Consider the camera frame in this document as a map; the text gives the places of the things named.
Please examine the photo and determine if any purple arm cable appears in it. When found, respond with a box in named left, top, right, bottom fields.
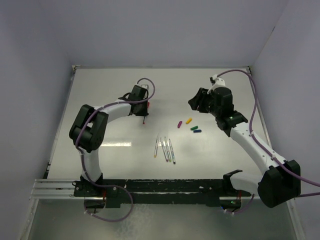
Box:
left=216, top=69, right=320, bottom=217
left=76, top=77, right=156, bottom=222

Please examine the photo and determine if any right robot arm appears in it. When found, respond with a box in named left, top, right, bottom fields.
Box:
left=188, top=87, right=301, bottom=208

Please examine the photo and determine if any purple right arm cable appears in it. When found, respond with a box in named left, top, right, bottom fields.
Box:
left=216, top=69, right=320, bottom=217

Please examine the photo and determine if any green pen cap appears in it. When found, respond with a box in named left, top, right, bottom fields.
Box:
left=190, top=125, right=198, bottom=131

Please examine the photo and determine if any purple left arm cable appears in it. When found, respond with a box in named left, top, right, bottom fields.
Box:
left=76, top=77, right=156, bottom=222

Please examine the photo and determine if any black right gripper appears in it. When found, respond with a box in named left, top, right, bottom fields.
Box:
left=188, top=87, right=221, bottom=117

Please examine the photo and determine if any white pen purple end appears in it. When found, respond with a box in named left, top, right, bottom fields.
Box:
left=159, top=137, right=169, bottom=162

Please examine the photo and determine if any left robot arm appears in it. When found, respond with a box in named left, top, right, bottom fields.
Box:
left=69, top=84, right=150, bottom=196

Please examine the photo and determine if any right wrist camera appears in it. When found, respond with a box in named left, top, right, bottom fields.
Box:
left=209, top=74, right=226, bottom=90

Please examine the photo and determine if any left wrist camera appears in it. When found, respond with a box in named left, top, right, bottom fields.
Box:
left=140, top=84, right=149, bottom=90

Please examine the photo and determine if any purple pen cap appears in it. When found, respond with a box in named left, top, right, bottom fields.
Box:
left=177, top=121, right=183, bottom=128

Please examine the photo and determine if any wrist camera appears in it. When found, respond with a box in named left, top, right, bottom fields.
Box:
left=140, top=84, right=149, bottom=90
left=209, top=74, right=226, bottom=90

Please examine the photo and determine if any yellow pen cap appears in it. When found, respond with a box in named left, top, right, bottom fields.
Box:
left=185, top=118, right=193, bottom=124

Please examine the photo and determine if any aluminium extrusion rail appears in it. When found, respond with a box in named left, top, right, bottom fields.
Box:
left=29, top=179, right=84, bottom=200

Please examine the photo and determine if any white pen green end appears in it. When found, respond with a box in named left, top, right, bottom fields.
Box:
left=164, top=136, right=172, bottom=162

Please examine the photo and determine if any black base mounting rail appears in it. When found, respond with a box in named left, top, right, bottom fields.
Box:
left=72, top=177, right=251, bottom=208

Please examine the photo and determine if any white pen yellow end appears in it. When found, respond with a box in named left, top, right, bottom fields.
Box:
left=153, top=133, right=160, bottom=158

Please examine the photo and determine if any white pen blue end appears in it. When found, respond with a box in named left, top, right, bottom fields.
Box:
left=169, top=138, right=176, bottom=165

